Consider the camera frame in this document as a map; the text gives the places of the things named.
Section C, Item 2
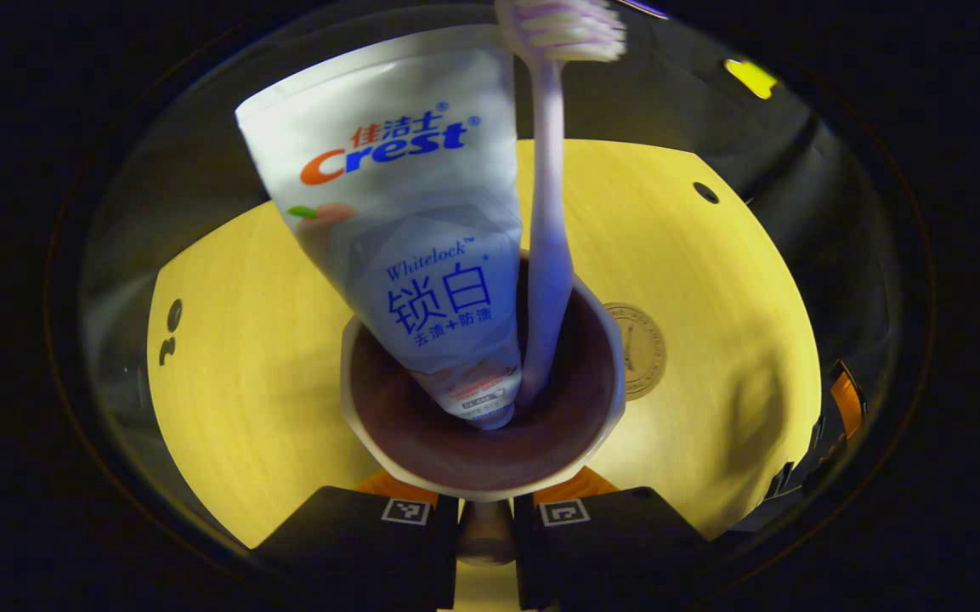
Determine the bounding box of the pale pink toothbrush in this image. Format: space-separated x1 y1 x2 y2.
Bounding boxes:
494 0 628 409

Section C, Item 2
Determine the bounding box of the wooden desktop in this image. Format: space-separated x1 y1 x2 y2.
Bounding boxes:
147 139 824 612

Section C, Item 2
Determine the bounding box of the white toothpaste tube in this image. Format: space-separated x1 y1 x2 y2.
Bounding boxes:
235 24 526 430

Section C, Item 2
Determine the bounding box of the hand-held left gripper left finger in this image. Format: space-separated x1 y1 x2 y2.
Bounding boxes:
247 470 461 612

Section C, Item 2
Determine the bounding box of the round cork coaster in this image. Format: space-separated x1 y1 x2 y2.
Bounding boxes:
604 302 668 402

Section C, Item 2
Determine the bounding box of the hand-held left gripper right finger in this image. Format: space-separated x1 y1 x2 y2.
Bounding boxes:
513 466 716 612

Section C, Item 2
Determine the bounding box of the beige cup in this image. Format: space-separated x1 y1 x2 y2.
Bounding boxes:
339 251 628 566

